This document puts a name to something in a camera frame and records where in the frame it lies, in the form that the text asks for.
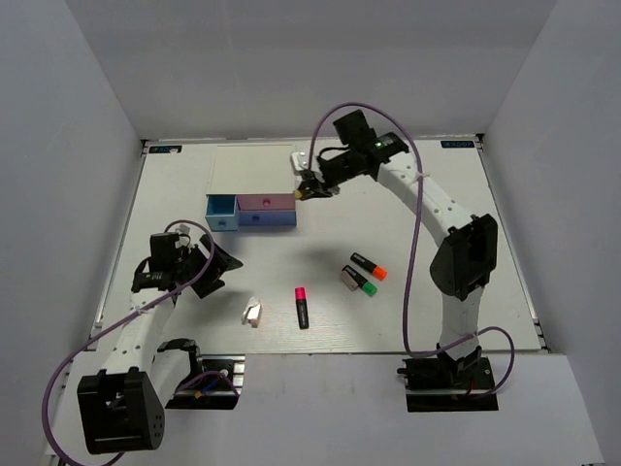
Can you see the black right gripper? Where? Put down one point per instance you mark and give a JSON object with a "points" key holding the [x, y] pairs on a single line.
{"points": [[315, 186]]}

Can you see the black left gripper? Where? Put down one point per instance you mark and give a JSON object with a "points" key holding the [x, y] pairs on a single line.
{"points": [[221, 263]]}

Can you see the light blue drawer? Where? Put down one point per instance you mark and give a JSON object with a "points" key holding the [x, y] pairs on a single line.
{"points": [[222, 213]]}

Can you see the dark blue drawer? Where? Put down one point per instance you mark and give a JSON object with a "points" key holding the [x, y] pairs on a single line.
{"points": [[268, 218]]}

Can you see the pink drawer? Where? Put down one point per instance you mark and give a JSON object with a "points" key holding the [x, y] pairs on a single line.
{"points": [[266, 202]]}

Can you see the pink capped highlighter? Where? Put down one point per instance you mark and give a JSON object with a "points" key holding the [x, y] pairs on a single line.
{"points": [[302, 308]]}

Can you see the orange capped highlighter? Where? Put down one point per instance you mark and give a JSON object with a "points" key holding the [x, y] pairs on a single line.
{"points": [[369, 266]]}

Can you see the green capped highlighter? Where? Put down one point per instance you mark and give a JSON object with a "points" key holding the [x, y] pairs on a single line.
{"points": [[361, 282]]}

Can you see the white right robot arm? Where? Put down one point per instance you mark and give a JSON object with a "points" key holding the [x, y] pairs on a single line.
{"points": [[466, 243]]}

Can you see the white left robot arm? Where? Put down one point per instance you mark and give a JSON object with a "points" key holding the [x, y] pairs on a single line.
{"points": [[122, 406]]}

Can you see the white drawer cabinet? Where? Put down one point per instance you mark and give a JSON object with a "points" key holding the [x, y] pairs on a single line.
{"points": [[247, 170]]}

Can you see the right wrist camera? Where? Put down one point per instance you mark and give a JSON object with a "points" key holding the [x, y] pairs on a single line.
{"points": [[302, 164]]}

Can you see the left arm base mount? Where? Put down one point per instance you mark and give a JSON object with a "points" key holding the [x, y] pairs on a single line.
{"points": [[218, 390]]}

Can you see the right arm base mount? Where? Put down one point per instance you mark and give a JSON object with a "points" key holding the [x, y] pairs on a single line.
{"points": [[429, 388]]}

